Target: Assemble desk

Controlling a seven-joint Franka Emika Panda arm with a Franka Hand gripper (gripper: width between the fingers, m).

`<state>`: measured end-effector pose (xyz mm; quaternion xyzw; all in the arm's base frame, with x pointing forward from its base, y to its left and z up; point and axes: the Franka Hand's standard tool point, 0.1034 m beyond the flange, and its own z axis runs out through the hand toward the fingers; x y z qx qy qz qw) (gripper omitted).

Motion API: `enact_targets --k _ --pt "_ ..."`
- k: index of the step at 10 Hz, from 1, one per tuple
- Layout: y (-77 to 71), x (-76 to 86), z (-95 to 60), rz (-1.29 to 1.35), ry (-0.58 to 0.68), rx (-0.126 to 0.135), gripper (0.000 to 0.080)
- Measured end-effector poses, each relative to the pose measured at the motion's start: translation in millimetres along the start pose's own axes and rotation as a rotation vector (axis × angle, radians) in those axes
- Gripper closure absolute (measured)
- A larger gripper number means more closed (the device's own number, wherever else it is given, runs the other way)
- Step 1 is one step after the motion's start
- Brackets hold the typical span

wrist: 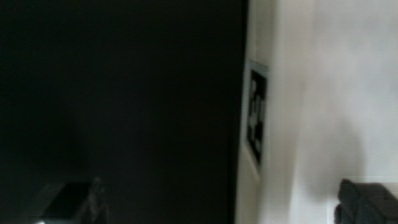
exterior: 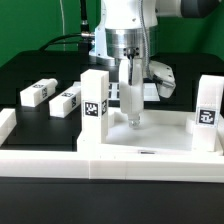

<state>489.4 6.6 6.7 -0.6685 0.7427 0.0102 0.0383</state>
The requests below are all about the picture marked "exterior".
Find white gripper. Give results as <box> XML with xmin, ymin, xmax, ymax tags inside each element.
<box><xmin>119</xmin><ymin>59</ymin><xmax>144</xmax><ymax>129</ymax></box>

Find white desk top tray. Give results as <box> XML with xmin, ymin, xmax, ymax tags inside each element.
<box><xmin>76</xmin><ymin>107</ymin><xmax>224</xmax><ymax>156</ymax></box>

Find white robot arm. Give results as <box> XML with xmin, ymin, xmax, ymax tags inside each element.
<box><xmin>90</xmin><ymin>0</ymin><xmax>222</xmax><ymax>128</ymax></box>

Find tag marker base plate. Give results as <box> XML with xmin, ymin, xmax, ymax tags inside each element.
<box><xmin>73</xmin><ymin>81</ymin><xmax>159</xmax><ymax>102</ymax></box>

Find black cables at base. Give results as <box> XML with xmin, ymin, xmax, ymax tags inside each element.
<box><xmin>39</xmin><ymin>0</ymin><xmax>96</xmax><ymax>52</ymax></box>

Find white U-shaped fence frame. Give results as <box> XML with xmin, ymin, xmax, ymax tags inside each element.
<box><xmin>0</xmin><ymin>117</ymin><xmax>224</xmax><ymax>183</ymax></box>

